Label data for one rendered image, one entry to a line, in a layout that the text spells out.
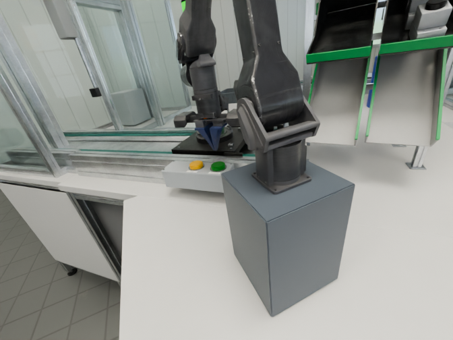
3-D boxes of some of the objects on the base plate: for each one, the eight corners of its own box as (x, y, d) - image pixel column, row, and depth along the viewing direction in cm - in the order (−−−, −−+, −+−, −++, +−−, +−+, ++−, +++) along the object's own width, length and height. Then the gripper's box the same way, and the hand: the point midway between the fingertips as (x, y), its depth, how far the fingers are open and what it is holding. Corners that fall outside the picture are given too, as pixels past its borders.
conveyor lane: (274, 183, 66) (272, 154, 61) (91, 168, 97) (81, 149, 92) (284, 147, 89) (284, 125, 84) (133, 145, 120) (127, 128, 115)
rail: (287, 196, 59) (288, 162, 54) (79, 175, 92) (67, 153, 87) (289, 185, 64) (290, 153, 59) (89, 169, 96) (78, 148, 91)
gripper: (164, 94, 50) (180, 154, 57) (239, 86, 43) (246, 155, 50) (178, 90, 55) (191, 145, 62) (247, 82, 48) (252, 146, 55)
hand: (214, 137), depth 54 cm, fingers closed
